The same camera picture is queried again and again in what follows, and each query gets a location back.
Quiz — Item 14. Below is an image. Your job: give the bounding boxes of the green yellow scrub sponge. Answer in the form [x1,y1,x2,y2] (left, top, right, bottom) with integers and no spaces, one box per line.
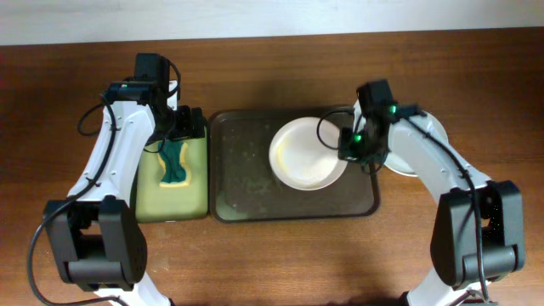
[158,140,191,188]

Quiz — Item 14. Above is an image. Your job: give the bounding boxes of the pale blue plate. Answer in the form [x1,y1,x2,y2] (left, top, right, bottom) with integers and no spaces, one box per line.
[382,110,450,178]

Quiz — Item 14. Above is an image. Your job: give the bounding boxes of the pale pink plate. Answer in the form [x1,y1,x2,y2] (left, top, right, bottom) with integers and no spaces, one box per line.
[269,116,348,191]

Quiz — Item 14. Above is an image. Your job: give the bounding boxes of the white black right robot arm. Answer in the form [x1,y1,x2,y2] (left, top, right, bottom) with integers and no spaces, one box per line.
[338,80,526,305]

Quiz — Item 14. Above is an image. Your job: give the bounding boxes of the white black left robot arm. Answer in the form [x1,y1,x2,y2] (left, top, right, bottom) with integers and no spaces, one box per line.
[37,54,208,305]

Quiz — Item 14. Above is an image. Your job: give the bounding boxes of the small black tray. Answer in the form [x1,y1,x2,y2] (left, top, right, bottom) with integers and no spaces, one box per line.
[130,131,208,223]

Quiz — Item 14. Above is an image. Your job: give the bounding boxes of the yellow-green foam pad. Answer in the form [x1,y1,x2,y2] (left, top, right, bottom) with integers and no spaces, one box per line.
[133,137,208,223]

